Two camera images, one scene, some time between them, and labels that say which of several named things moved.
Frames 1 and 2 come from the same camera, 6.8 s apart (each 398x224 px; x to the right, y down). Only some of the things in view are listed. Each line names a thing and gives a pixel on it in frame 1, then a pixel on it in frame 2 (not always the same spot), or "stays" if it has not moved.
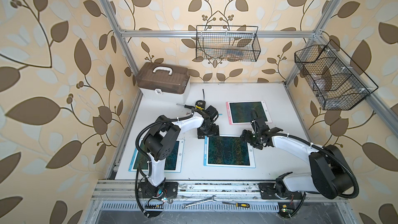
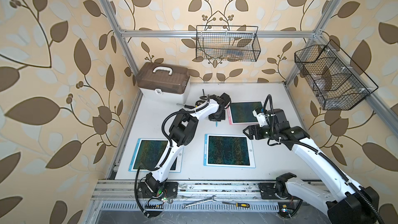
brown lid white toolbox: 164,82 stays
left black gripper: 215,131 → 213,119
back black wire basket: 224,42 stays
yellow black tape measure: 201,104 stays
